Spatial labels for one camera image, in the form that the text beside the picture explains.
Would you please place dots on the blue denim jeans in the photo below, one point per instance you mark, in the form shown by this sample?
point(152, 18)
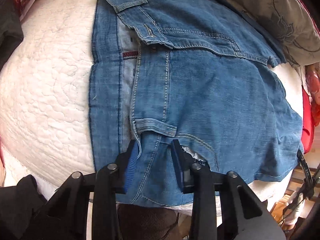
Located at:
point(198, 71)

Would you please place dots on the dark cloth at left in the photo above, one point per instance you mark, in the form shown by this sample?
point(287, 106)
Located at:
point(11, 31)

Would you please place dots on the red patterned blanket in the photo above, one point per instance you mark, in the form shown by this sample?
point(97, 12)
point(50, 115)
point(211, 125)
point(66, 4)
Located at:
point(310, 91)

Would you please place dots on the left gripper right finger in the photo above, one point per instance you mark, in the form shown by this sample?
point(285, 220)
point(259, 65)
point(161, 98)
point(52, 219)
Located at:
point(184, 166)

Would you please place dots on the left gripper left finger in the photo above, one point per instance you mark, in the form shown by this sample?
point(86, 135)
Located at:
point(126, 166)

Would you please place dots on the white quilted mattress cover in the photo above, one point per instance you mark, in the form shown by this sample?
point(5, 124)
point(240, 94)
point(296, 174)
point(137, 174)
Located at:
point(45, 94)

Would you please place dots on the grey floral pillow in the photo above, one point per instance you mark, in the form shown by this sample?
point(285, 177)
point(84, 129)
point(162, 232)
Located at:
point(289, 22)

